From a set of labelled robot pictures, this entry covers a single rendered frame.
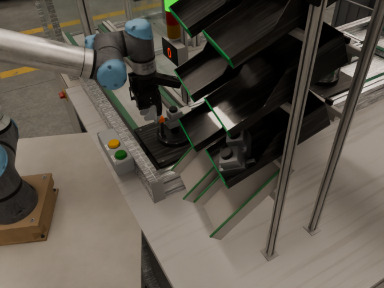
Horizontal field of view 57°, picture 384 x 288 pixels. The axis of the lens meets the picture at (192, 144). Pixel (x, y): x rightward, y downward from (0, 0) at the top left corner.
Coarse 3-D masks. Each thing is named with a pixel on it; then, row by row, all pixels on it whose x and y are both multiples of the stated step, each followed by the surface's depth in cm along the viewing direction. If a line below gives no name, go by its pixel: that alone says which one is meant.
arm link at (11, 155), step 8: (0, 144) 104; (8, 144) 107; (0, 152) 99; (8, 152) 105; (0, 160) 98; (8, 160) 102; (0, 168) 98; (8, 168) 101; (0, 176) 99; (8, 176) 102; (16, 176) 105; (0, 184) 100; (8, 184) 102; (16, 184) 105; (0, 192) 102; (8, 192) 103
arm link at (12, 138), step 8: (0, 112) 105; (0, 120) 106; (8, 120) 108; (0, 128) 105; (8, 128) 108; (16, 128) 116; (0, 136) 106; (8, 136) 109; (16, 136) 114; (16, 144) 112
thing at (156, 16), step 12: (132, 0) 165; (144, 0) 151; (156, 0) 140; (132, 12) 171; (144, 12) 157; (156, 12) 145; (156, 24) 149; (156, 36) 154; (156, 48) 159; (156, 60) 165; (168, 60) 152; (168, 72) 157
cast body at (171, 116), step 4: (172, 108) 124; (176, 108) 124; (168, 112) 125; (172, 112) 124; (176, 112) 124; (180, 112) 124; (168, 116) 126; (172, 116) 123; (176, 116) 124; (180, 116) 125; (172, 120) 125; (176, 120) 126; (168, 124) 126; (172, 124) 126; (176, 124) 127; (172, 128) 127
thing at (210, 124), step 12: (204, 108) 101; (180, 120) 101; (192, 120) 101; (204, 120) 99; (216, 120) 97; (192, 132) 98; (204, 132) 96; (216, 132) 91; (192, 144) 93; (204, 144) 92
